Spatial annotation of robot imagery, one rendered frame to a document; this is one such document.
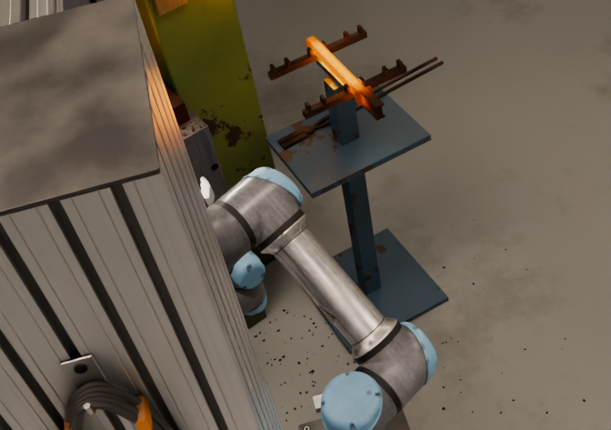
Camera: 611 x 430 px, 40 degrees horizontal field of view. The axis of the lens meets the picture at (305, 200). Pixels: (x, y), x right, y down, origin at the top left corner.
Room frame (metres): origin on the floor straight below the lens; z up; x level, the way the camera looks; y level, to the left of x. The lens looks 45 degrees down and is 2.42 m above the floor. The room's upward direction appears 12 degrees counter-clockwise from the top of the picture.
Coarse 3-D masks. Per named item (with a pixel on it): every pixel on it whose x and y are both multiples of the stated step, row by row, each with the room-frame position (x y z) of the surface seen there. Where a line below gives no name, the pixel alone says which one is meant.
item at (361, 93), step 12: (312, 36) 2.03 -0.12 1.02; (312, 48) 1.99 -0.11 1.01; (324, 48) 1.97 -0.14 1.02; (324, 60) 1.92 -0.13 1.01; (336, 60) 1.90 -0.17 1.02; (336, 72) 1.85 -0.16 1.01; (348, 72) 1.84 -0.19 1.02; (348, 84) 1.79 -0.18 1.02; (360, 84) 1.77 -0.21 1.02; (360, 96) 1.73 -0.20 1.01; (372, 96) 1.70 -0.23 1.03; (372, 108) 1.69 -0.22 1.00
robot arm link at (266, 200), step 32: (256, 192) 1.16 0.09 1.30; (288, 192) 1.17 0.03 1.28; (256, 224) 1.11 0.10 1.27; (288, 224) 1.11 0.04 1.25; (288, 256) 1.08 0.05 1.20; (320, 256) 1.07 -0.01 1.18; (320, 288) 1.03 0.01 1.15; (352, 288) 1.02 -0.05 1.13; (352, 320) 0.97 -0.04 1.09; (384, 320) 0.98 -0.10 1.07; (352, 352) 0.95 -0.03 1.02; (384, 352) 0.91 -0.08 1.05; (416, 352) 0.91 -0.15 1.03; (416, 384) 0.87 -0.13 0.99
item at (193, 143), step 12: (192, 120) 1.91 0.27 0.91; (192, 132) 1.85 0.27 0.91; (204, 132) 1.86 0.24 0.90; (192, 144) 1.84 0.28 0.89; (204, 144) 1.85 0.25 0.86; (192, 156) 1.83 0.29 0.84; (216, 156) 1.87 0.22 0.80; (204, 168) 1.84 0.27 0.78; (216, 180) 1.86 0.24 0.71; (216, 192) 1.85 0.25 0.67
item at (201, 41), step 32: (192, 0) 2.11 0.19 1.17; (224, 0) 2.15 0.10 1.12; (160, 32) 2.05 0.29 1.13; (192, 32) 2.10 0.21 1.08; (224, 32) 2.14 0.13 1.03; (160, 64) 2.10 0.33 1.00; (192, 64) 2.08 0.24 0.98; (224, 64) 2.13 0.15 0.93; (192, 96) 2.07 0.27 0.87; (224, 96) 2.11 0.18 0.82; (256, 96) 2.16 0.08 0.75; (224, 128) 2.10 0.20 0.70; (256, 128) 2.15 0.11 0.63; (224, 160) 2.09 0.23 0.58; (256, 160) 2.14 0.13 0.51
